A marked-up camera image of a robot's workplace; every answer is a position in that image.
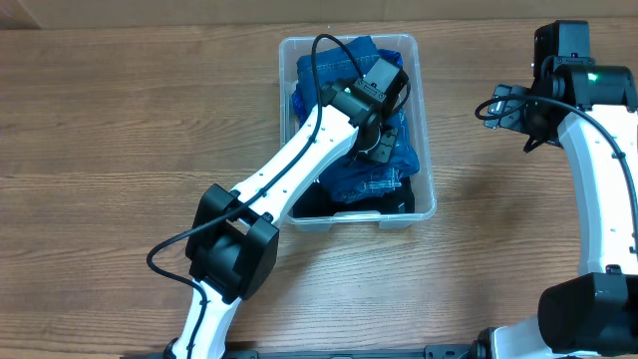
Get blue jeans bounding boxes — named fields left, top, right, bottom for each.
left=319, top=36, right=420, bottom=203

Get blue sparkly garment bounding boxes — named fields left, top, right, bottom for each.
left=291, top=48, right=403, bottom=123

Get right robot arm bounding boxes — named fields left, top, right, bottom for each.
left=468, top=20, right=637, bottom=358

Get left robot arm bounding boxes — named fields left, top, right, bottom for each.
left=162, top=59, right=410, bottom=358

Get clear plastic storage bin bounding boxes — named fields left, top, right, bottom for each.
left=279, top=33, right=437, bottom=232

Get cardboard backdrop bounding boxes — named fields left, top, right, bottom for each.
left=1, top=0, right=637, bottom=29

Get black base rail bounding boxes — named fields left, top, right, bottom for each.
left=122, top=341, right=475, bottom=359

